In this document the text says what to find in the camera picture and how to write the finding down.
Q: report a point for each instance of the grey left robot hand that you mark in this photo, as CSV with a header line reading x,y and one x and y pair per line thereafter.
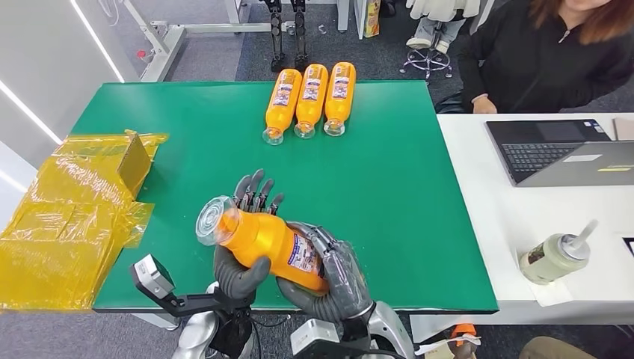
x,y
235,282

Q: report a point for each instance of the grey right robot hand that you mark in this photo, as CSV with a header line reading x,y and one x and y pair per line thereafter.
x,y
346,287

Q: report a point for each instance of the orange juice bottle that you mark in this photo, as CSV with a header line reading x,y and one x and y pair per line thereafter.
x,y
262,243
311,99
282,104
340,96

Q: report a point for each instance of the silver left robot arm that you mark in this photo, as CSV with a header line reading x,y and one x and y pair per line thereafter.
x,y
198,334

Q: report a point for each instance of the white paper strip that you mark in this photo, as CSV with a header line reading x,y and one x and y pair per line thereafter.
x,y
448,344

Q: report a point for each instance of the yellow film wrapped cardboard box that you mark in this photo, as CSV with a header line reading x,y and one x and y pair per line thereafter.
x,y
64,223

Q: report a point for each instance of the pale drink cup with straw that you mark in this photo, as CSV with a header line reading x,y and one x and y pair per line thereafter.
x,y
552,257

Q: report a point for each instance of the white paper sheet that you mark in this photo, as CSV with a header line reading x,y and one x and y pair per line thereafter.
x,y
557,295

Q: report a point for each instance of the person's hand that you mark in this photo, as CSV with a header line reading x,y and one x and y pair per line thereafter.
x,y
484,106

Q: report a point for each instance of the black laptop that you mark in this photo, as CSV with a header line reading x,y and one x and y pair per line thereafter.
x,y
535,147

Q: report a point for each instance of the chrome chair star base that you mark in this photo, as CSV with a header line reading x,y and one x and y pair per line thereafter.
x,y
428,62

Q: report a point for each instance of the black robot leg stand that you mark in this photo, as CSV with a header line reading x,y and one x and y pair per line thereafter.
x,y
300,39
276,39

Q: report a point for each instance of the small red floor object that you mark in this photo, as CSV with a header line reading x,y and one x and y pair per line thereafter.
x,y
141,54

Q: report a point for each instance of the grey laptop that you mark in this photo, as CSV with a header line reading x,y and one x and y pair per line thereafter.
x,y
579,169

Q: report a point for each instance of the yellow printed carton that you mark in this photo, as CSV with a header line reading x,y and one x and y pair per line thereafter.
x,y
372,19

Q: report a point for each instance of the black flat device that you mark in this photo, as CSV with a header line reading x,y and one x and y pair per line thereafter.
x,y
630,246

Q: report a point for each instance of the person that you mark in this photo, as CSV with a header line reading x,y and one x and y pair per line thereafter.
x,y
535,69

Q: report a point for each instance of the white garment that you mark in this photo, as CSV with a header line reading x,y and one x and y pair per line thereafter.
x,y
441,9

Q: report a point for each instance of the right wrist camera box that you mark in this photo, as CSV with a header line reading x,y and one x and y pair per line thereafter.
x,y
314,339

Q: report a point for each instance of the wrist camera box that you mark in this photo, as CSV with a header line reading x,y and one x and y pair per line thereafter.
x,y
153,277
314,339

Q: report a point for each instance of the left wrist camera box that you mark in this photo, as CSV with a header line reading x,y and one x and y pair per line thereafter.
x,y
153,277

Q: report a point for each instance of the white metal table frame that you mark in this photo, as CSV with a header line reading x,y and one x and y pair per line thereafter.
x,y
163,44

